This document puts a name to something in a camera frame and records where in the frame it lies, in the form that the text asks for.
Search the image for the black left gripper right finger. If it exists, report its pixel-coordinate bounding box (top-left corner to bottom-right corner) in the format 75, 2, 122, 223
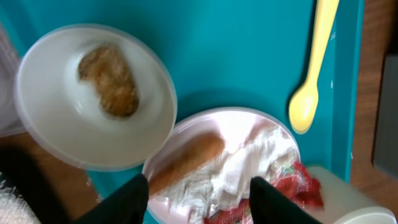
249, 177, 321, 224

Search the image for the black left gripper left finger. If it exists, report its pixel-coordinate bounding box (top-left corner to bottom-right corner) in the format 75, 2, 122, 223
74, 174, 149, 224

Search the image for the white bowl with food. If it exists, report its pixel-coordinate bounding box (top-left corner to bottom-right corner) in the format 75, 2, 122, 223
14, 24, 177, 171

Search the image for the black waste tray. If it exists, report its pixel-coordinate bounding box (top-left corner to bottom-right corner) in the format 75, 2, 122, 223
1, 146, 72, 223

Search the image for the grey dishwasher rack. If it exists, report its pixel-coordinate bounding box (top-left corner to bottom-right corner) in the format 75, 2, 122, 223
373, 54, 397, 179

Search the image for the red snack wrapper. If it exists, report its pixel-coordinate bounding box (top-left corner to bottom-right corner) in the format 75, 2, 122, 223
203, 162, 324, 224

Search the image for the crumpled white napkin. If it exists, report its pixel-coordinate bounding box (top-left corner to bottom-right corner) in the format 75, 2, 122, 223
154, 128, 300, 223

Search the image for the white cup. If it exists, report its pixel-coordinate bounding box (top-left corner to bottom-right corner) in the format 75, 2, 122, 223
305, 166, 397, 224

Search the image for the pink plate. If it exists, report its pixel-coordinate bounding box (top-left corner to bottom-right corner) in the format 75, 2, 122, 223
142, 107, 295, 223

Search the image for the orange carrot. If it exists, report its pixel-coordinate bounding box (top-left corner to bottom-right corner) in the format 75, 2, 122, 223
149, 133, 225, 197

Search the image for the yellow plastic spoon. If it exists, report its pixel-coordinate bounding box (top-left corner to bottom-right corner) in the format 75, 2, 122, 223
289, 0, 340, 134

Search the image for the spilled white rice pile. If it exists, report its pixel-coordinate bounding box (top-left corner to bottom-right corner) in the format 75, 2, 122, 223
1, 180, 40, 224

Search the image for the brown food scrap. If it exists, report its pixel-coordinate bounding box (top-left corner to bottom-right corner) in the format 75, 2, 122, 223
78, 44, 140, 119

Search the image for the clear plastic bin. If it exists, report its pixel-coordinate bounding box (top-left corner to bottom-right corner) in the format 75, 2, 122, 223
1, 26, 25, 138

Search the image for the teal serving tray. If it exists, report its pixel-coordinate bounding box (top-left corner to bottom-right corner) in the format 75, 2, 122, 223
0, 0, 365, 224

